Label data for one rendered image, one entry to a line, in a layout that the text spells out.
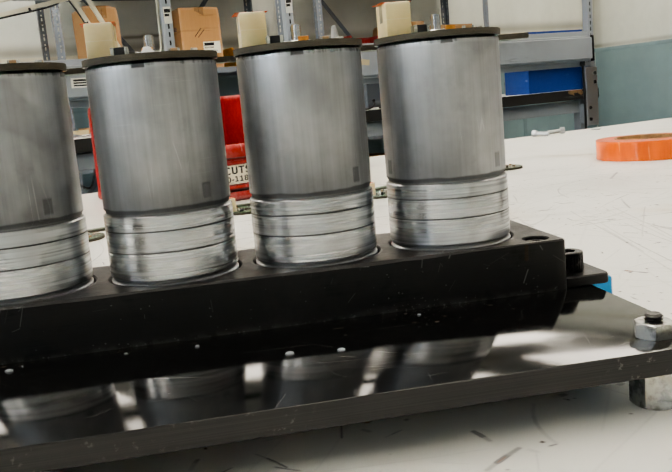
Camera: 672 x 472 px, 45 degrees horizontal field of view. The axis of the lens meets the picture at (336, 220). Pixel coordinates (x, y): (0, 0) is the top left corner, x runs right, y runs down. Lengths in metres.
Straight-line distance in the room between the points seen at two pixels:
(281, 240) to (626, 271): 0.11
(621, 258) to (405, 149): 0.10
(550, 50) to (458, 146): 3.14
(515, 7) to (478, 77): 5.87
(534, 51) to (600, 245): 2.99
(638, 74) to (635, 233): 5.96
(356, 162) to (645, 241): 0.13
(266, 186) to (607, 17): 6.30
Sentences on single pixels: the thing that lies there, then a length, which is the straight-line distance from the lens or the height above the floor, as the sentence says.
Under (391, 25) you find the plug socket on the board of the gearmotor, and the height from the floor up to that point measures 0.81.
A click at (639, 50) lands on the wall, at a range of 6.22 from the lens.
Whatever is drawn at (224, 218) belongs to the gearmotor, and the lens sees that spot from 0.15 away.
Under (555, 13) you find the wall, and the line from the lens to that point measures 6.27.
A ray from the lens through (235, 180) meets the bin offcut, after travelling 0.45.
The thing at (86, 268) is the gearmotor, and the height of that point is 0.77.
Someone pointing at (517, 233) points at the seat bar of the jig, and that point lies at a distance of 0.17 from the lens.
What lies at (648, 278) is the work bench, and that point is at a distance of 0.22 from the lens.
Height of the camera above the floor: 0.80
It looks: 9 degrees down
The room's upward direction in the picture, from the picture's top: 5 degrees counter-clockwise
